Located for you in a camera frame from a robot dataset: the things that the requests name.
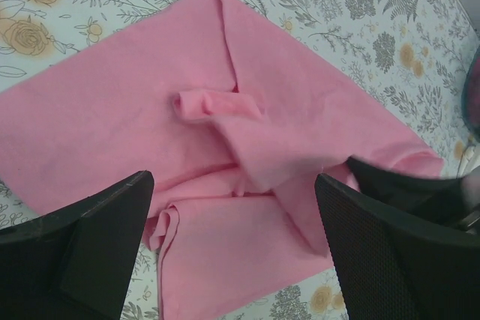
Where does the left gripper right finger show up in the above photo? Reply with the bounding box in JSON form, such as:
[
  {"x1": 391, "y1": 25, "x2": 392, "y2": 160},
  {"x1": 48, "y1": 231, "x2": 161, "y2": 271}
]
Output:
[{"x1": 315, "y1": 175, "x2": 479, "y2": 319}]

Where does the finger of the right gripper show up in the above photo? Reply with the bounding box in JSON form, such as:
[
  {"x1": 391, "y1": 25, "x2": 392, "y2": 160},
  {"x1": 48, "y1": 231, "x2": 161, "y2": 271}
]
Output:
[{"x1": 346, "y1": 157, "x2": 479, "y2": 226}]

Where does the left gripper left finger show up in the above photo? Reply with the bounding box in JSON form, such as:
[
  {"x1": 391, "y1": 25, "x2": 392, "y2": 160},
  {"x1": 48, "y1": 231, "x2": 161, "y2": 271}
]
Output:
[{"x1": 1, "y1": 171, "x2": 154, "y2": 319}]

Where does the pink t shirt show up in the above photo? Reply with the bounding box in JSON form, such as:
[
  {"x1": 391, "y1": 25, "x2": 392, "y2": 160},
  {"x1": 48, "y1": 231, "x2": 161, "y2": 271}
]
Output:
[{"x1": 1, "y1": 0, "x2": 443, "y2": 319}]

